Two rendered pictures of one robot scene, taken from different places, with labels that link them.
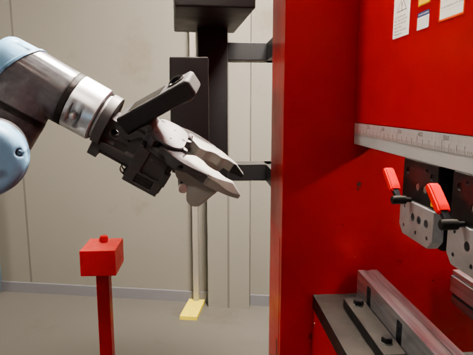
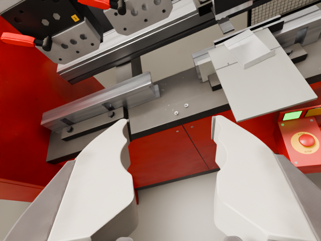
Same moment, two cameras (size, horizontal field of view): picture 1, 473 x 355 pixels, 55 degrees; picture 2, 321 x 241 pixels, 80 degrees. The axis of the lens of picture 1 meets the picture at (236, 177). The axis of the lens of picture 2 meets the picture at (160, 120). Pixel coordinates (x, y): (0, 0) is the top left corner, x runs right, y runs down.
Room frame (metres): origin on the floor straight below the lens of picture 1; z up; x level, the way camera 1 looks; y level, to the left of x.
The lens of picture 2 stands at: (0.61, 0.06, 1.46)
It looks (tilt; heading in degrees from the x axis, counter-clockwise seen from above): 56 degrees down; 298
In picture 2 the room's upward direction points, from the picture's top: 38 degrees counter-clockwise
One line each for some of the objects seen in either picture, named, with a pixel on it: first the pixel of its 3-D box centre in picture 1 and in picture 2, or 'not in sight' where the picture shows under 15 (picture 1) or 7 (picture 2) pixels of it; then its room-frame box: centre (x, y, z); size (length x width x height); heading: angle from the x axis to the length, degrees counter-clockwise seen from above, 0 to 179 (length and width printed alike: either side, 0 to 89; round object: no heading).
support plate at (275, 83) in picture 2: not in sight; (253, 71); (0.48, -0.29, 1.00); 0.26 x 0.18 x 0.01; 94
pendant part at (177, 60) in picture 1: (187, 114); not in sight; (1.64, 0.18, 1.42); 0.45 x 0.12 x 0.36; 8
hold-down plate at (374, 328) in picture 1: (371, 327); (93, 124); (1.08, -0.34, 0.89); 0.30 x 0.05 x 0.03; 4
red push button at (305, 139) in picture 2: not in sight; (305, 141); (0.37, -0.14, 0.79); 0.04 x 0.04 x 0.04
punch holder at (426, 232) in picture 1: (436, 201); (59, 22); (0.91, -0.41, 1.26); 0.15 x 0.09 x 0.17; 4
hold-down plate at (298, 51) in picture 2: not in sight; (253, 68); (0.44, -0.39, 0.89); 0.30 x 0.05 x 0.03; 4
